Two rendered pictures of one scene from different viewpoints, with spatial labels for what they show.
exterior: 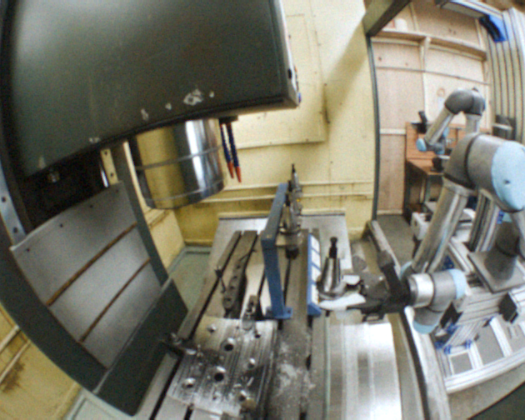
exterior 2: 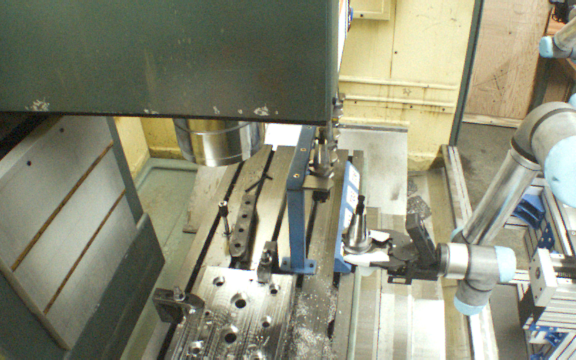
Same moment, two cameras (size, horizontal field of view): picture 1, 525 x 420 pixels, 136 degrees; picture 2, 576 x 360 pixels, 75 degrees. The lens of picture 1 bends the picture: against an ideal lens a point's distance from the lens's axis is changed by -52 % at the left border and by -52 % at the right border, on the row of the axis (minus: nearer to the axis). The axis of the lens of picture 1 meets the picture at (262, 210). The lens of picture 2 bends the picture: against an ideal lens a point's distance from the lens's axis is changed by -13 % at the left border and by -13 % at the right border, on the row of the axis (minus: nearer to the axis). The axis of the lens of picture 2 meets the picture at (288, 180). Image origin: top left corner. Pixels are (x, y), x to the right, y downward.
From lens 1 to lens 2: 0.42 m
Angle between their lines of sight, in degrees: 14
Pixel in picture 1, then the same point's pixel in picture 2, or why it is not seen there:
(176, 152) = (229, 124)
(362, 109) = not seen: outside the picture
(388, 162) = (512, 35)
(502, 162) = (557, 158)
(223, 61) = (288, 93)
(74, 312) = (41, 273)
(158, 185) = (209, 148)
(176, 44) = (249, 68)
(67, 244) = (36, 186)
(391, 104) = not seen: outside the picture
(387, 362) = (434, 351)
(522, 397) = not seen: outside the picture
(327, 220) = (379, 137)
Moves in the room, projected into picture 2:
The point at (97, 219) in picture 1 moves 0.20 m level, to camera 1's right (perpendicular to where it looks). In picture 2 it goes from (68, 146) to (147, 138)
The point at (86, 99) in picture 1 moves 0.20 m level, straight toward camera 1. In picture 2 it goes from (141, 74) to (224, 123)
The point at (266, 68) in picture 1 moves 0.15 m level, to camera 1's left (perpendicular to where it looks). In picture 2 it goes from (317, 105) to (201, 113)
